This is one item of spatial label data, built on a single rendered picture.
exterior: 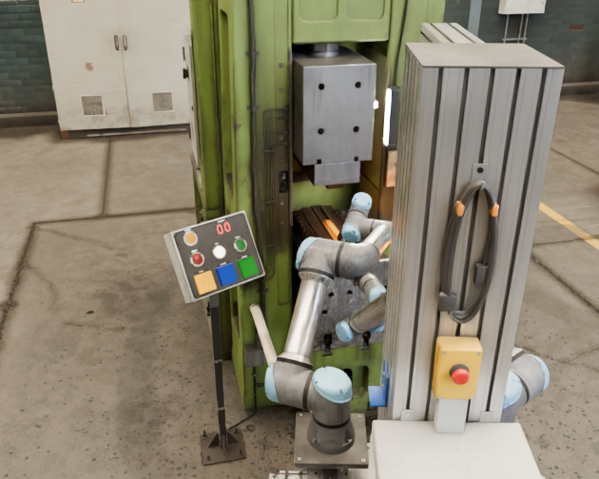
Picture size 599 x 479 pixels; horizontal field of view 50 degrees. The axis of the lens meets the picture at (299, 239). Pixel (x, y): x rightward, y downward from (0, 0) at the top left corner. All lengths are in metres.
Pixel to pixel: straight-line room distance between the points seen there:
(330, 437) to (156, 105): 6.30
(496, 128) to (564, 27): 9.03
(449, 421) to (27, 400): 2.67
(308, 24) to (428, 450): 1.75
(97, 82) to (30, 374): 4.60
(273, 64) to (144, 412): 1.88
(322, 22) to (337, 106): 0.34
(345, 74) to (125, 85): 5.51
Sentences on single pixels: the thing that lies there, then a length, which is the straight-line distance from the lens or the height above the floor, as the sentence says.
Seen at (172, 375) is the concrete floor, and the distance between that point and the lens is 3.69.
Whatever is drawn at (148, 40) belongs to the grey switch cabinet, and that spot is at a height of 1.09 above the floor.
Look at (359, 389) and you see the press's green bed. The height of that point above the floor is 0.16.
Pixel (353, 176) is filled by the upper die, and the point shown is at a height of 1.30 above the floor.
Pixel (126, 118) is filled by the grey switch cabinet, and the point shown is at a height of 0.21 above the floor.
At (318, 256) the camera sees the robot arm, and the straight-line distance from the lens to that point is 2.02.
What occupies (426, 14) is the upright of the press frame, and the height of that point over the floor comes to 1.92.
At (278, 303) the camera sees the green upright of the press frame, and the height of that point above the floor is 0.63.
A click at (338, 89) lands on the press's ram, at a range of 2.58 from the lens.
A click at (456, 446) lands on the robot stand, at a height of 1.23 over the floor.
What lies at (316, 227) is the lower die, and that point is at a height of 0.99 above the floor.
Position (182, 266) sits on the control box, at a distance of 2.47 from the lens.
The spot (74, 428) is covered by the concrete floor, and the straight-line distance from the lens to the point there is 3.49.
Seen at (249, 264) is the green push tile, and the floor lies 1.02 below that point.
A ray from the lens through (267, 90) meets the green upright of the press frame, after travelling 2.66.
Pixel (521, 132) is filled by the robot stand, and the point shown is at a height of 1.91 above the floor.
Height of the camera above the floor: 2.24
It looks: 26 degrees down
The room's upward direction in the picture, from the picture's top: straight up
